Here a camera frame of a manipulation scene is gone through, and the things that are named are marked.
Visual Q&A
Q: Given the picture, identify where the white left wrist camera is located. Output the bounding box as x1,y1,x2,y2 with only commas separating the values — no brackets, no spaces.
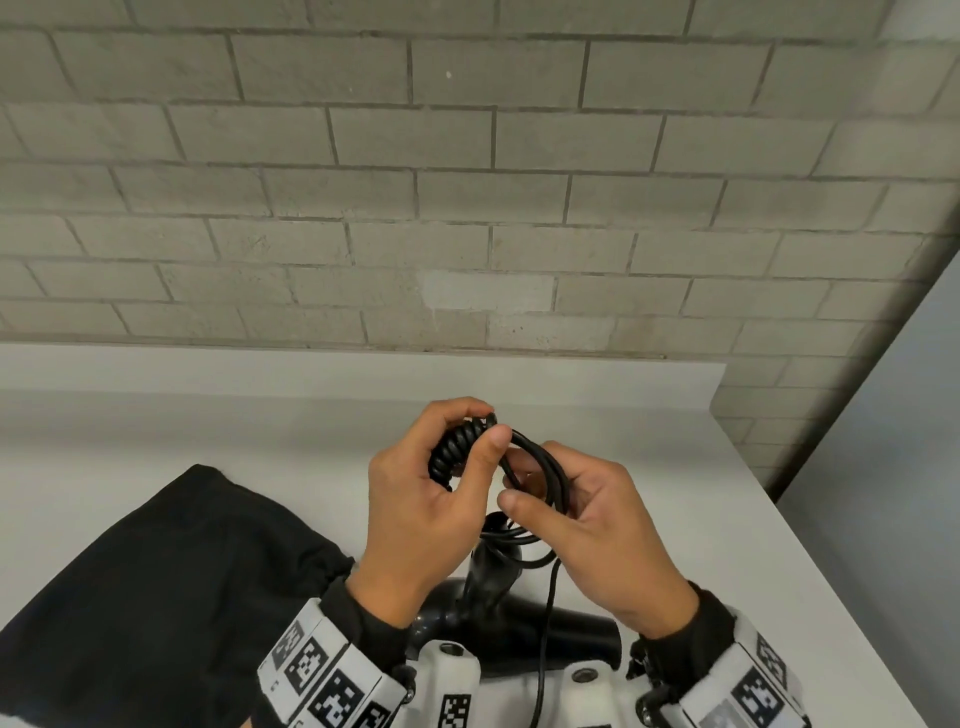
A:
404,639,481,728

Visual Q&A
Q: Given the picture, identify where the black hair dryer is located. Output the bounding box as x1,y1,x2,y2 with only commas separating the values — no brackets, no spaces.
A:
412,536,625,680

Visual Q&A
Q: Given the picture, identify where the black cloth drawstring bag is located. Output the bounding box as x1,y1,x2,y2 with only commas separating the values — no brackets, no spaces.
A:
0,463,355,728

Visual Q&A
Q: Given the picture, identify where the black power cord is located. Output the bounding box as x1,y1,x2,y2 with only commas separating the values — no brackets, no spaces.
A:
427,414,571,728

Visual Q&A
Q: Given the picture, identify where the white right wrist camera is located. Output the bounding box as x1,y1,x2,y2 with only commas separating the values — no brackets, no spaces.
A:
558,659,646,728

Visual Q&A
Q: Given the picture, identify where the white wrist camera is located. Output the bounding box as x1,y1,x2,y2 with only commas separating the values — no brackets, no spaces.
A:
558,659,646,728
404,639,481,728

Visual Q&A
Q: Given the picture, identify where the person's right hand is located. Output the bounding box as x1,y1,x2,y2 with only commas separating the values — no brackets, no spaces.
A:
496,440,700,643

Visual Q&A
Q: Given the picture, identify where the right wristband with markers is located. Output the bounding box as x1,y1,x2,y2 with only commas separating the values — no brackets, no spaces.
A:
626,581,815,728

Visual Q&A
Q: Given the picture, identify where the person's left hand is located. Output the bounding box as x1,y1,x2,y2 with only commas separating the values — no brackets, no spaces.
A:
344,397,514,631

